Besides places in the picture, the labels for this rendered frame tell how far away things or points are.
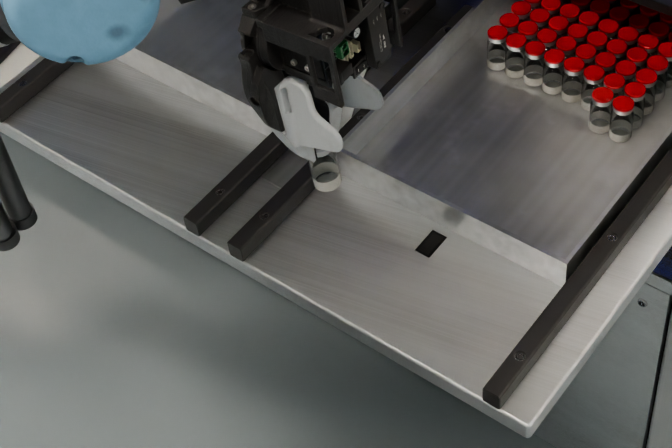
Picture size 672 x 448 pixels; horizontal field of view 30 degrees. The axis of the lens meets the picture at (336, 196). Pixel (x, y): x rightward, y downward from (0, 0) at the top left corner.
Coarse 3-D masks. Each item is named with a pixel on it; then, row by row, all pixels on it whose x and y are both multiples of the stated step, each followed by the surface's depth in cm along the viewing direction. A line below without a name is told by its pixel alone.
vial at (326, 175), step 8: (320, 152) 93; (328, 152) 93; (320, 160) 94; (328, 160) 94; (336, 160) 94; (312, 168) 94; (320, 168) 94; (328, 168) 94; (336, 168) 95; (312, 176) 95; (320, 176) 95; (328, 176) 95; (336, 176) 95; (320, 184) 95; (328, 184) 95; (336, 184) 96
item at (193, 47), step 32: (160, 0) 144; (224, 0) 143; (160, 32) 141; (192, 32) 140; (224, 32) 140; (128, 64) 138; (160, 64) 133; (192, 64) 137; (224, 64) 136; (192, 96) 133; (224, 96) 129; (256, 128) 129
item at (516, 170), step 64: (512, 0) 139; (448, 64) 133; (384, 128) 128; (448, 128) 127; (512, 128) 126; (576, 128) 125; (640, 128) 124; (384, 192) 121; (448, 192) 121; (512, 192) 120; (576, 192) 120; (512, 256) 115; (576, 256) 111
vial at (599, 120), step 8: (600, 88) 122; (608, 88) 122; (592, 96) 122; (600, 96) 121; (608, 96) 121; (592, 104) 122; (600, 104) 121; (608, 104) 121; (592, 112) 123; (600, 112) 122; (608, 112) 122; (592, 120) 123; (600, 120) 123; (608, 120) 123; (592, 128) 124; (600, 128) 124; (608, 128) 124
